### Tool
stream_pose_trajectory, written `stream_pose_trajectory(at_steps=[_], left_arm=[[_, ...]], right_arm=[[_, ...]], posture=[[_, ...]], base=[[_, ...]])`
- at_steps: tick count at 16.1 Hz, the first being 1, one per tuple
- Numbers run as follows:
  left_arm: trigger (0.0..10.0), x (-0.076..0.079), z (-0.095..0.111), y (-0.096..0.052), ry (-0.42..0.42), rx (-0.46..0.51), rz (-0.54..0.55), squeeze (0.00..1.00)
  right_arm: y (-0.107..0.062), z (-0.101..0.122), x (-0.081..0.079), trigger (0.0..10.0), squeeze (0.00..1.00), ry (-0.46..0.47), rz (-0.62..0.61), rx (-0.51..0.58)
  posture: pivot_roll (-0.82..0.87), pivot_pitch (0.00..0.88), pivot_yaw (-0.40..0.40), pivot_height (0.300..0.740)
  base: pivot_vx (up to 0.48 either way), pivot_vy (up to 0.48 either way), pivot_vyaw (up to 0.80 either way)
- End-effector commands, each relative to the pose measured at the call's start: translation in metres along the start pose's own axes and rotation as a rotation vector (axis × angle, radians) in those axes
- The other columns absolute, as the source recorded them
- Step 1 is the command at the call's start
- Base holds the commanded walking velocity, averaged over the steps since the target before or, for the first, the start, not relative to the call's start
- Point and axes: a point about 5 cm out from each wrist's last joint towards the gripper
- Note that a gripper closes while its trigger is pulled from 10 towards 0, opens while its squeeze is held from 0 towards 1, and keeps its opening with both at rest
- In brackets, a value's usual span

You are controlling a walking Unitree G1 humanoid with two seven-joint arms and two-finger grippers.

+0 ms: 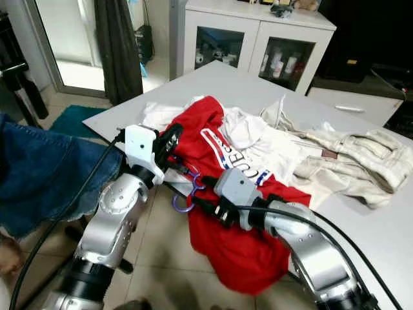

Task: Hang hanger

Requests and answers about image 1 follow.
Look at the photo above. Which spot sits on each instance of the rabbit plush toy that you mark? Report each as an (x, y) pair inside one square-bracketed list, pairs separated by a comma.
[(306, 4)]

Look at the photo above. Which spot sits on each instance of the clothes rack frame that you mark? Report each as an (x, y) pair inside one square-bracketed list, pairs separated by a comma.
[(26, 97)]

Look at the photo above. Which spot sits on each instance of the white long-sleeve shirt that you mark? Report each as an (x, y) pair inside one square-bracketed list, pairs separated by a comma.
[(161, 115)]

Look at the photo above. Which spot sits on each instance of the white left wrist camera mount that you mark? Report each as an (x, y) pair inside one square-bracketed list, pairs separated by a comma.
[(143, 147)]

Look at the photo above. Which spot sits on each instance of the person leg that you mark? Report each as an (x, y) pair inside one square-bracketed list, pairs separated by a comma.
[(10, 255)]

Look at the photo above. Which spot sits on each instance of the small dark object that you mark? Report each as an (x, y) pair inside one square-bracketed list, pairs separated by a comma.
[(281, 9)]

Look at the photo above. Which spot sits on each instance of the white drawer unit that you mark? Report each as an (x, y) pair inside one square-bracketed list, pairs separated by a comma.
[(348, 100)]

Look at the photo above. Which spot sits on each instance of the glass balcony door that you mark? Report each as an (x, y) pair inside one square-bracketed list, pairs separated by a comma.
[(68, 39)]

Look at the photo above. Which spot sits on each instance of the cream denim jacket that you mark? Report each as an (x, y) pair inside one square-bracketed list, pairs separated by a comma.
[(348, 158)]

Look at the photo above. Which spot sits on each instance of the grey aluminium post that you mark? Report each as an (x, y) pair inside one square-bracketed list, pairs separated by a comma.
[(177, 32)]

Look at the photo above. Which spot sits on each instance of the teal floor mat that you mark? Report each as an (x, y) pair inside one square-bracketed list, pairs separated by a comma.
[(71, 123)]

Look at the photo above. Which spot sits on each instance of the purple plastic clothes hanger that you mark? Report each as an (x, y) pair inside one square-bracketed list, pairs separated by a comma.
[(197, 183)]

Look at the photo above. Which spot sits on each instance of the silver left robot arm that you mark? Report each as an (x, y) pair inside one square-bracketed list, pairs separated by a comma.
[(113, 213)]

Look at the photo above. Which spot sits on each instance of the tall black cabinet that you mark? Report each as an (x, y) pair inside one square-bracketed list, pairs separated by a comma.
[(355, 32)]

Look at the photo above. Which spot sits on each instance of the dark grey curtain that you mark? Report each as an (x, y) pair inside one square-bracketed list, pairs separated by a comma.
[(119, 51)]

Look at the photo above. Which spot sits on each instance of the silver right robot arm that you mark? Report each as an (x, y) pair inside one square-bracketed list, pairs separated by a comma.
[(316, 258)]

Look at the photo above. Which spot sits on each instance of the white cabinet with glass doors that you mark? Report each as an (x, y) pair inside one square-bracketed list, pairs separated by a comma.
[(258, 29)]

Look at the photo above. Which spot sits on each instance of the red sweater with white band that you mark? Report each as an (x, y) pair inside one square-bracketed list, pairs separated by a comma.
[(239, 252)]

